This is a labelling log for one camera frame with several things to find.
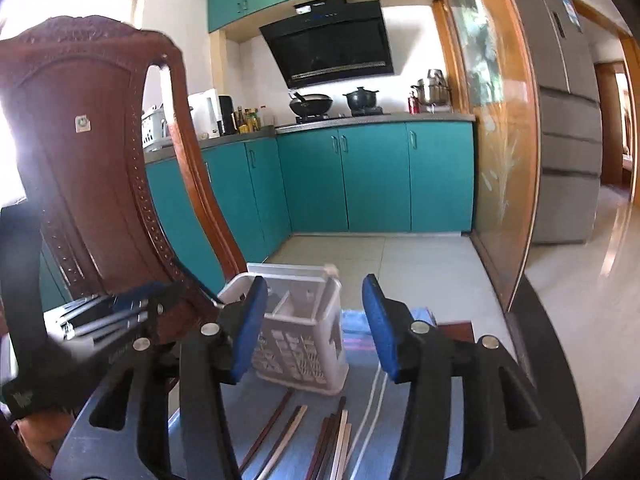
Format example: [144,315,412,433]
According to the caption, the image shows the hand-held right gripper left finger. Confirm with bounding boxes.
[50,276,269,480]

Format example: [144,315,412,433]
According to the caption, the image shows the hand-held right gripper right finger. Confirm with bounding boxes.
[361,274,586,480]

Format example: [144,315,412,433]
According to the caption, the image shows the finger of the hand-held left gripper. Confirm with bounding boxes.
[112,281,184,309]
[134,302,167,342]

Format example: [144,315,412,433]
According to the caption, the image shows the white plastic utensil holder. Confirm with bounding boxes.
[216,262,350,397]

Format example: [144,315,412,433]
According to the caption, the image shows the reddish brown chopstick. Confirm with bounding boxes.
[239,388,295,473]

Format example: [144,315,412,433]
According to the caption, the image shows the blue striped towel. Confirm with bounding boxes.
[165,307,481,480]

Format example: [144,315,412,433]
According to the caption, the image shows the carved wooden chair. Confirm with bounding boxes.
[0,15,248,313]

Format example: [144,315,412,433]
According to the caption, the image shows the teal base cabinets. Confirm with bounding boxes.
[144,122,475,306]

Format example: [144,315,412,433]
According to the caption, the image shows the white plastic basket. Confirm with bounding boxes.
[141,105,172,149]

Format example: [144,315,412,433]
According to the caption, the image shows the dark round table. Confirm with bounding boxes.
[440,275,589,480]

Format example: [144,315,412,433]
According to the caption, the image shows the white water dispenser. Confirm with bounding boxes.
[188,88,224,139]

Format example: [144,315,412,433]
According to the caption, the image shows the black kitchen appliance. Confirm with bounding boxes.
[218,95,238,136]

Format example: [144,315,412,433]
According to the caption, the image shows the grey kitchen countertop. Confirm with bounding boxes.
[144,112,476,163]

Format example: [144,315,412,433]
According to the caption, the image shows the gas stove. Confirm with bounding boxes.
[295,106,392,124]

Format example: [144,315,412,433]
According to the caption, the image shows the black wok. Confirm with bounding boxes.
[288,91,334,117]

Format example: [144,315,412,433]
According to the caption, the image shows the wood framed glass door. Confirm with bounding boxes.
[432,0,545,312]

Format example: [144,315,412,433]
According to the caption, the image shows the black cooking pot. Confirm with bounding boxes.
[343,87,380,111]

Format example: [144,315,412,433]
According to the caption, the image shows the stainless steel pot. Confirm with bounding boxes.
[411,68,453,106]

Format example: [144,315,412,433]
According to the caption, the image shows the grey refrigerator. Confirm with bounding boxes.
[501,0,604,246]

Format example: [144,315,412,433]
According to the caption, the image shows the black range hood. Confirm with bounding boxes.
[259,0,396,90]

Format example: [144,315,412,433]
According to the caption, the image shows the wooden door frame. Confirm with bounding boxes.
[594,60,632,192]

